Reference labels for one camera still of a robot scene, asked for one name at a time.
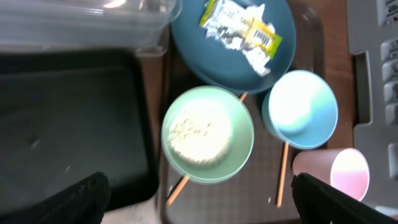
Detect left wooden chopstick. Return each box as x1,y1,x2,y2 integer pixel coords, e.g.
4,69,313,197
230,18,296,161
162,89,254,205

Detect pink plastic cup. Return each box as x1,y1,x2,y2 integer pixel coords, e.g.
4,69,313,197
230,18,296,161
292,148,370,201

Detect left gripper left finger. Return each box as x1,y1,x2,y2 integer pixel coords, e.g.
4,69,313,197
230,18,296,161
1,172,111,224

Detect black plastic bin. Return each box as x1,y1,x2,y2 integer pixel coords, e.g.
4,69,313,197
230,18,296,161
1,50,159,216

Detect yellow snack wrapper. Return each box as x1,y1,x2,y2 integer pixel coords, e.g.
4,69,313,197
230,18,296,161
200,0,282,58

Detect dark blue plate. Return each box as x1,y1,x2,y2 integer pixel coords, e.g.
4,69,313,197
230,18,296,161
171,0,297,93

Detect right wooden chopstick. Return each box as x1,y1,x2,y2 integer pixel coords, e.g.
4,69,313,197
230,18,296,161
276,142,289,208

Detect wooden chopstick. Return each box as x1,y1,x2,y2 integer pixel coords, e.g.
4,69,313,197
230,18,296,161
276,142,289,208
162,89,254,205

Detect green bowl with rice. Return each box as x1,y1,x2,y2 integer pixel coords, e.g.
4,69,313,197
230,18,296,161
161,86,254,184

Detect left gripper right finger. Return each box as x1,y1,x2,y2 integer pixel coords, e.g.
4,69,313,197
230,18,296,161
291,173,397,224

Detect light blue bowl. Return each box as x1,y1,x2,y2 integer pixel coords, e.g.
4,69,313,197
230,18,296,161
262,70,338,150

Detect grey dishwasher rack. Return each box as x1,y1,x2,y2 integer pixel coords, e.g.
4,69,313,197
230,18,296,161
346,0,397,213

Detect white napkin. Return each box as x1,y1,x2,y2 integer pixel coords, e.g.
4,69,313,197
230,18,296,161
203,2,276,77

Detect clear plastic bin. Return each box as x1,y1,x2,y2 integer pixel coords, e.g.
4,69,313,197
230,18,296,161
1,0,183,57

